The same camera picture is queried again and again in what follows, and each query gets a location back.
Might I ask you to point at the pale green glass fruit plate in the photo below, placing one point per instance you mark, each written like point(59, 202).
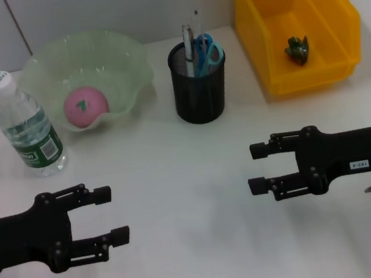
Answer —
point(98, 61)

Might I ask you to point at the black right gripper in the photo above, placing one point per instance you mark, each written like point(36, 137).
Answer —
point(346, 154)

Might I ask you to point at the clear water bottle green label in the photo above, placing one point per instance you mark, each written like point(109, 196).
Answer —
point(29, 133)

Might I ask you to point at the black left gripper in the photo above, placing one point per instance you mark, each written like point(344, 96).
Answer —
point(23, 238)

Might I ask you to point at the blue scissors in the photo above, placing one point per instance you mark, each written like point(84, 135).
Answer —
point(208, 56)

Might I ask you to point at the grey ballpoint pen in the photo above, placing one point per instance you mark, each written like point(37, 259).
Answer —
point(188, 48)

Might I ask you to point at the transparent plastic ruler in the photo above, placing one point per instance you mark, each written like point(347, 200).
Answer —
point(198, 30)

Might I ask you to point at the yellow plastic bin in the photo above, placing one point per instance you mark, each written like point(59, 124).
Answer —
point(260, 31)

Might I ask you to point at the black mesh pen cup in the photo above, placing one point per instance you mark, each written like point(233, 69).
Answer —
point(201, 105)

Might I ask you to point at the green plastic wrapper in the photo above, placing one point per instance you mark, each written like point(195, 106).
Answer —
point(297, 52)

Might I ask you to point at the pink toy peach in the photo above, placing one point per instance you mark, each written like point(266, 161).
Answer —
point(86, 106)

